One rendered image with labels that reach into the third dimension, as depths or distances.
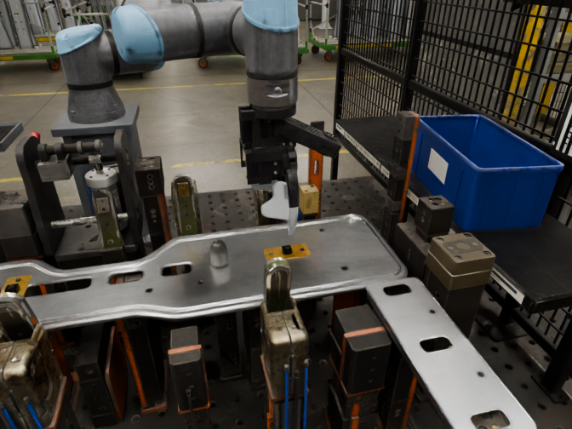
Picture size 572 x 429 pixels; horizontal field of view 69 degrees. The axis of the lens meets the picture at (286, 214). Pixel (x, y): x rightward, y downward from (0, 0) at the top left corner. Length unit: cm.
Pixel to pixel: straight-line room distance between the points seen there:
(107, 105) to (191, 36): 66
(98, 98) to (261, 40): 73
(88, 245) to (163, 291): 28
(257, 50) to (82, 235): 59
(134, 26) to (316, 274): 47
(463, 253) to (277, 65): 42
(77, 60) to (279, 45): 74
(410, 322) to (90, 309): 50
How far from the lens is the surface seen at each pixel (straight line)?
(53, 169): 87
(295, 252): 79
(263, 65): 61
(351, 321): 69
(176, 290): 73
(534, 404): 106
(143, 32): 63
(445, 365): 64
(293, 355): 59
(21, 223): 94
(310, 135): 66
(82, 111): 126
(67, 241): 99
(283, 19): 60
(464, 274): 75
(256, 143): 65
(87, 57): 124
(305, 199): 87
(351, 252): 80
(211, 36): 66
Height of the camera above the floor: 146
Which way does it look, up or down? 31 degrees down
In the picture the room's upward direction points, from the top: straight up
